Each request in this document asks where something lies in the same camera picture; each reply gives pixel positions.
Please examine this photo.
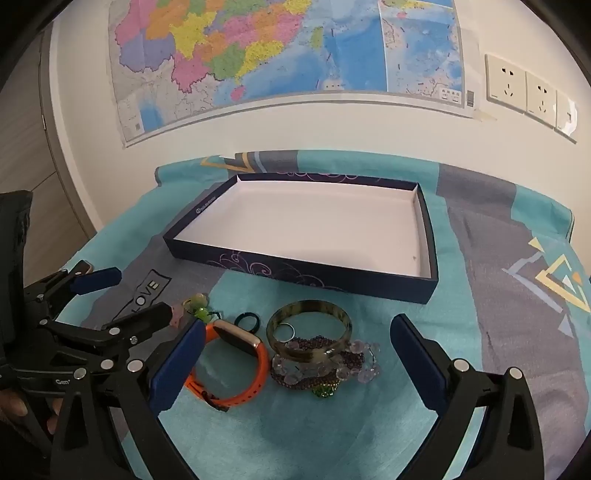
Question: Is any black ring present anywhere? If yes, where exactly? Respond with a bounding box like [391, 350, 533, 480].
[233, 313, 260, 335]

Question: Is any person's left hand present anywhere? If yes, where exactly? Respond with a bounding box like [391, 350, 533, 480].
[0, 388, 63, 437]

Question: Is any purple bead bracelet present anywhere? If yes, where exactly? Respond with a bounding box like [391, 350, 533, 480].
[270, 335, 377, 393]

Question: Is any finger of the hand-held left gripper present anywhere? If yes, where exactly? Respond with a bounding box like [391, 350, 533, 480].
[23, 267, 122, 324]
[39, 302, 175, 374]

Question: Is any grey wooden wardrobe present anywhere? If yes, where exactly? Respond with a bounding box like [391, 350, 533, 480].
[0, 41, 102, 287]

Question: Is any orange smartwatch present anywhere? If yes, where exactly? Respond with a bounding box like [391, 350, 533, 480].
[185, 319, 271, 413]

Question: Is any dark blue box tray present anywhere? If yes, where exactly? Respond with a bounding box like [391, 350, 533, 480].
[163, 173, 438, 305]

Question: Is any tortoiseshell bangle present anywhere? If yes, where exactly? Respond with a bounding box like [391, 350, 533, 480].
[266, 299, 354, 365]

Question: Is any white wall socket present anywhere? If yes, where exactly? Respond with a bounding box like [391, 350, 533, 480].
[485, 53, 528, 114]
[554, 90, 579, 139]
[525, 70, 559, 127]

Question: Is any clear crystal bead bracelet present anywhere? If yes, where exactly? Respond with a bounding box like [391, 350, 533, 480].
[272, 339, 384, 384]

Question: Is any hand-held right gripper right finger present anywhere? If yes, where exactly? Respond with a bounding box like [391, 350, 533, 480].
[390, 314, 546, 480]

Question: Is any green bead charm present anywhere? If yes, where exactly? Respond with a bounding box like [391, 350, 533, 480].
[182, 292, 227, 324]

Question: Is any colourful wall map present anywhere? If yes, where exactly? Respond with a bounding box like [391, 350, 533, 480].
[107, 0, 478, 148]

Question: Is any teal and grey bedsheet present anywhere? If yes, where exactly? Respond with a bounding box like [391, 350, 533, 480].
[55, 150, 591, 480]

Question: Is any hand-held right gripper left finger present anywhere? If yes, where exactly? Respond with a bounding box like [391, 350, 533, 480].
[50, 318, 206, 480]

